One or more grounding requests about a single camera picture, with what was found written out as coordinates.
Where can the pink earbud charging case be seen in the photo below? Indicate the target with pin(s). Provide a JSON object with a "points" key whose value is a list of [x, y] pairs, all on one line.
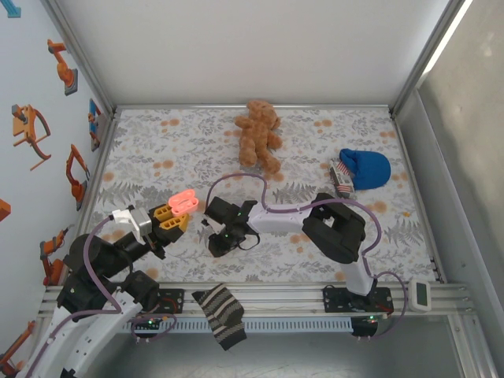
{"points": [[183, 201]]}

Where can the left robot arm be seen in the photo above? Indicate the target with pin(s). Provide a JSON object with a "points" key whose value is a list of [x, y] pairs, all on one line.
{"points": [[90, 342]]}

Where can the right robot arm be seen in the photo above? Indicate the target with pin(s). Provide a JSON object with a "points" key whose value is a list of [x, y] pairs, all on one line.
{"points": [[334, 232]]}

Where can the floral patterned table cloth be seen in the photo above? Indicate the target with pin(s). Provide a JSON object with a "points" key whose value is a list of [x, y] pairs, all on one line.
{"points": [[165, 145]]}

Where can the black beige striped sock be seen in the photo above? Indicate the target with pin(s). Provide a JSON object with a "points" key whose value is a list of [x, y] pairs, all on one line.
{"points": [[220, 315]]}

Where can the controller board with LED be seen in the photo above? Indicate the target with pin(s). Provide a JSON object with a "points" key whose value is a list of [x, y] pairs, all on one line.
{"points": [[368, 323], [151, 323]]}

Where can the brown teddy bear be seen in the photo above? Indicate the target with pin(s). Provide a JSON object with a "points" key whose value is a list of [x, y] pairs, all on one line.
{"points": [[258, 134]]}

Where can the red white striped cloth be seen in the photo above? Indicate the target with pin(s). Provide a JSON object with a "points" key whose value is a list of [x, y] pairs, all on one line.
{"points": [[342, 179]]}

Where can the orange clamp machine sticker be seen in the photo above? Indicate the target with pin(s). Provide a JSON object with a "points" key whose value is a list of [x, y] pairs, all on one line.
{"points": [[23, 130]]}

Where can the blue cap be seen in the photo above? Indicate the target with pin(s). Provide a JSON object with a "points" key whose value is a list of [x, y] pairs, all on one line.
{"points": [[370, 169]]}

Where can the orange robot sticker grey base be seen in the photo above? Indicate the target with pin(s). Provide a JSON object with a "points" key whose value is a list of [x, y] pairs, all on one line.
{"points": [[65, 73]]}

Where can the white digital timer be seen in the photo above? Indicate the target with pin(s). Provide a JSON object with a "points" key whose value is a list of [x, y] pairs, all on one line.
{"points": [[420, 295]]}

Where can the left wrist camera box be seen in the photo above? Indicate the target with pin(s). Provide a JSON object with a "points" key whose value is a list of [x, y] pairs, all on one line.
{"points": [[138, 222]]}

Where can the thin aluminium frame rail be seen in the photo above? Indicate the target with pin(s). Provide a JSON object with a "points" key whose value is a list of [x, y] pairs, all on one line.
{"points": [[404, 138], [92, 189], [197, 106]]}

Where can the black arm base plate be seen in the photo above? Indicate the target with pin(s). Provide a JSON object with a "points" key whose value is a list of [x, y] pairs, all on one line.
{"points": [[334, 301], [173, 301]]}

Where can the wide aluminium frame rail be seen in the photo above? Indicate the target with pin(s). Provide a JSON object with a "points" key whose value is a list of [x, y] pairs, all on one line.
{"points": [[275, 299]]}

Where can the orange block wall sticker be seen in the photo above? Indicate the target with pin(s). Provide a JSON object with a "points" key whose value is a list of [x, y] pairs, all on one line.
{"points": [[4, 210]]}

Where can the blue conveyor wall sticker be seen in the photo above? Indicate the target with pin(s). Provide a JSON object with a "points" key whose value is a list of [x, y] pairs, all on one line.
{"points": [[94, 122]]}

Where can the aluminium frame post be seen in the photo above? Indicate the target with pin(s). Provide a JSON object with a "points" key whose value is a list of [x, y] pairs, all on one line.
{"points": [[425, 59], [82, 59]]}

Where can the small blue wall sticker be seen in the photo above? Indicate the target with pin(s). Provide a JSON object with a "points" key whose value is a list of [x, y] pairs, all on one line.
{"points": [[13, 10]]}

